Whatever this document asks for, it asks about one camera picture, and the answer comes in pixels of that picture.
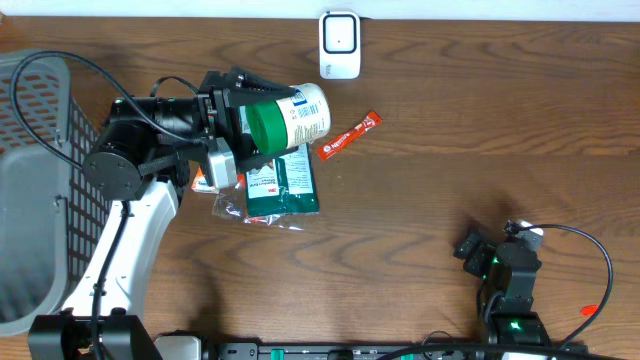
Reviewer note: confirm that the red sticker on table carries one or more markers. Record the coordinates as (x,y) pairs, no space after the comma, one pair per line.
(589,310)

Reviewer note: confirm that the green grip gloves package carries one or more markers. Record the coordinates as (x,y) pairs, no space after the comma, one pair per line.
(283,186)

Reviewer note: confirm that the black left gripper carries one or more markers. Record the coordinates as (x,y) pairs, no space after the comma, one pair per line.
(215,118)

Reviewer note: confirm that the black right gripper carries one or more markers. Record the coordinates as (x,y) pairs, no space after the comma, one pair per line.
(480,251)

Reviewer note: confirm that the orange tissue pack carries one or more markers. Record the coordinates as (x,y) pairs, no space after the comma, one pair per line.
(199,184)

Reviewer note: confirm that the red snack stick packet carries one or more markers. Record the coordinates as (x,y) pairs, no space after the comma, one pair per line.
(333,147)

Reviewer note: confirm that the grey plastic basket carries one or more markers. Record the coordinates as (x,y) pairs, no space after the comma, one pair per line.
(51,218)

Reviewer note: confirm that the white barcode scanner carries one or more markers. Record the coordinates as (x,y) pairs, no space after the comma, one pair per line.
(339,45)

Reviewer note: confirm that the black mounting rail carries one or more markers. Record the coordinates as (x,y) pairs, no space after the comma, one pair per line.
(375,351)

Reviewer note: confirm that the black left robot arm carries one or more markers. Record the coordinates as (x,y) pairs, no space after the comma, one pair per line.
(140,164)

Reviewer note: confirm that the red dustpan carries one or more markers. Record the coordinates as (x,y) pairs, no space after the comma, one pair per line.
(230,204)

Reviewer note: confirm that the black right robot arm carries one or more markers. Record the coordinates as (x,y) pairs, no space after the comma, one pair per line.
(508,272)

